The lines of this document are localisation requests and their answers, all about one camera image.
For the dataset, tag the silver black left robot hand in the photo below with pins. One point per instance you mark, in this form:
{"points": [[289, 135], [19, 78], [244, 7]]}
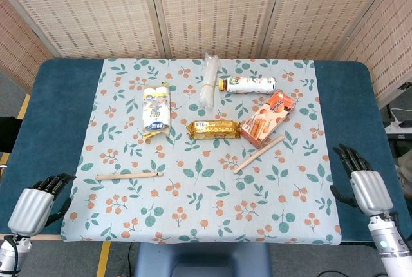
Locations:
{"points": [[30, 207]]}

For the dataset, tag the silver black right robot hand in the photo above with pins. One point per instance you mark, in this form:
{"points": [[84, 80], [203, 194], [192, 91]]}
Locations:
{"points": [[370, 190]]}

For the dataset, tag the wooden stick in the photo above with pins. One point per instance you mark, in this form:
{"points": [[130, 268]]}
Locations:
{"points": [[259, 154], [128, 175]]}

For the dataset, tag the tan fabric bundle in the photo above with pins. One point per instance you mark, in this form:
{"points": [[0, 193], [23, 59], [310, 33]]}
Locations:
{"points": [[406, 174]]}

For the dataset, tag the white power strip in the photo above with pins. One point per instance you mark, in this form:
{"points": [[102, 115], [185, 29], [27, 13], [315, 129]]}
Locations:
{"points": [[397, 127]]}

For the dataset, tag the person in black clothing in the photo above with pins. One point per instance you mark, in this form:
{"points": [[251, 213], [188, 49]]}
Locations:
{"points": [[8, 133]]}

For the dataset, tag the blue table cover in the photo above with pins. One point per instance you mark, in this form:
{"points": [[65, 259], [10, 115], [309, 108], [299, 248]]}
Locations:
{"points": [[48, 112]]}

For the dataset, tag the black screen clip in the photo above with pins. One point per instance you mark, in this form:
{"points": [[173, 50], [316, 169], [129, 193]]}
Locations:
{"points": [[404, 86]]}

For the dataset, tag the orange snack box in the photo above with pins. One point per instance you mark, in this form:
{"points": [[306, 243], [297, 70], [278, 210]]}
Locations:
{"points": [[270, 116]]}

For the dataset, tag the woven bamboo screen panel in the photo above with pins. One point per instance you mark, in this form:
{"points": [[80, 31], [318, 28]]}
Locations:
{"points": [[215, 13], [322, 13], [90, 13], [19, 48], [389, 48]]}

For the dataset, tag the white yellow tissue pack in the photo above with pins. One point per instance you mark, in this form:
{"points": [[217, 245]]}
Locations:
{"points": [[156, 109]]}

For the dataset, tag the white labelled drink bottle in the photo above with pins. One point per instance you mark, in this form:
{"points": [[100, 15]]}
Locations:
{"points": [[248, 84]]}

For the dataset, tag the floral leaf berry tablecloth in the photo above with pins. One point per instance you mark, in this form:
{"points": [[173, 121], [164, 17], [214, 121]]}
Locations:
{"points": [[206, 199]]}

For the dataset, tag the gold biscuit packet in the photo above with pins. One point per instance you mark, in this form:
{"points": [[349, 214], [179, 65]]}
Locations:
{"points": [[214, 129]]}

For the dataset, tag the clear bag of straws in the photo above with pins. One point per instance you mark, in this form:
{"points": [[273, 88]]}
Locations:
{"points": [[208, 80]]}

